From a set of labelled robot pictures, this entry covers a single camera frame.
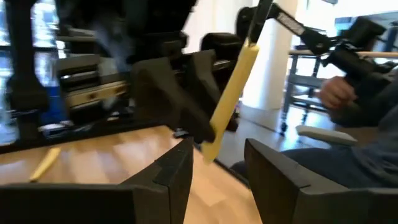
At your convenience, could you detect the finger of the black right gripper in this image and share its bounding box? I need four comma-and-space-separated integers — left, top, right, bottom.
185, 49, 224, 126
130, 57, 217, 144

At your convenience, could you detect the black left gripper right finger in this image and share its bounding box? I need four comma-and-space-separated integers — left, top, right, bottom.
244, 138, 398, 224

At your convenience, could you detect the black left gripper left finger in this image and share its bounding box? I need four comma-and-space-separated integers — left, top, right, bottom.
0, 138, 194, 224

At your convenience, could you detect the cream-handled fork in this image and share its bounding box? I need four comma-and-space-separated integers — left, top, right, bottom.
29, 147, 62, 184

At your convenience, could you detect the drawer cabinet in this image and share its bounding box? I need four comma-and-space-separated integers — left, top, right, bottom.
55, 26, 133, 125

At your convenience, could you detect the grey chair armrest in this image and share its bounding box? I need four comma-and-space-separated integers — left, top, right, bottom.
295, 124, 359, 147

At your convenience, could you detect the person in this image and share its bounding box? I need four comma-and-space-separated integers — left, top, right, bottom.
229, 70, 398, 190

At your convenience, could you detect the grey metal cart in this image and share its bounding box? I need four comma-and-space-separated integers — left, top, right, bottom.
279, 46, 398, 133

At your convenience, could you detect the person's hand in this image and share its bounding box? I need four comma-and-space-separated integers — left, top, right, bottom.
318, 76, 359, 110

